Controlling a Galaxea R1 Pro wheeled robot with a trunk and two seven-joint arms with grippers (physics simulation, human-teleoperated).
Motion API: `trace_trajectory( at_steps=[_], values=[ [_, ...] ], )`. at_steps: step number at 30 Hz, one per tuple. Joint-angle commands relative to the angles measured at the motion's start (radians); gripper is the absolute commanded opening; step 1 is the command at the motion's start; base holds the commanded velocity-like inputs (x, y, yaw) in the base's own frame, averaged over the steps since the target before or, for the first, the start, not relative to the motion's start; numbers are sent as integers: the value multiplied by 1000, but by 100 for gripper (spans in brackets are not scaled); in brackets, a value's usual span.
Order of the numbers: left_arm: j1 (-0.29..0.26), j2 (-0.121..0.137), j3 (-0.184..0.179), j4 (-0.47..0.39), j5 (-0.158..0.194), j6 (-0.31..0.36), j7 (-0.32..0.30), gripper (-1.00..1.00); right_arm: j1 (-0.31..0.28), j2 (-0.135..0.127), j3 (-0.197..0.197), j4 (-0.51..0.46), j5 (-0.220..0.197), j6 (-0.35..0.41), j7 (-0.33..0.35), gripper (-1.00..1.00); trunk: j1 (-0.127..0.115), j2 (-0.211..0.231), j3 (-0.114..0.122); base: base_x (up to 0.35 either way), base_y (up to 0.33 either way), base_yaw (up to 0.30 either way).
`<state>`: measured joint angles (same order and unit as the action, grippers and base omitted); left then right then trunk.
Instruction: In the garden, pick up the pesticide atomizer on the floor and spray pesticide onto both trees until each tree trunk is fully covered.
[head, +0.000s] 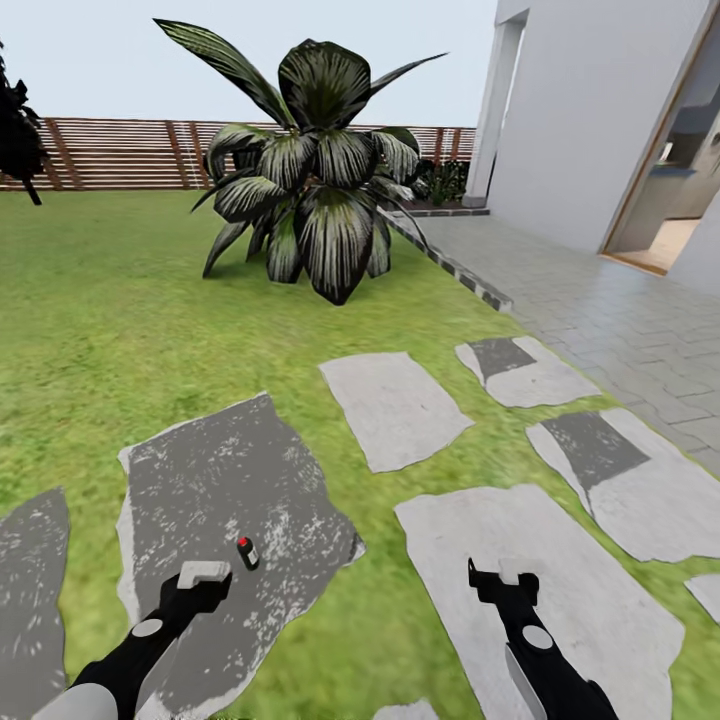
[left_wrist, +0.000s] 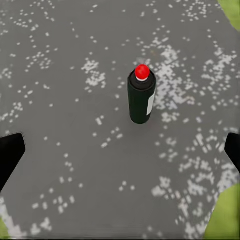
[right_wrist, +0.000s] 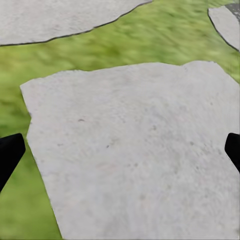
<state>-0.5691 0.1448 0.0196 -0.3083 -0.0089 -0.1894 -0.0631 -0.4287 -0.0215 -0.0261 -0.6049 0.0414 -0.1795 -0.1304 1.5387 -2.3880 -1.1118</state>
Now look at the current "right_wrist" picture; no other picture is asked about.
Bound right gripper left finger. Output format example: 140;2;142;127
0;132;26;192

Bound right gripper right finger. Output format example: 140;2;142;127
224;133;240;172

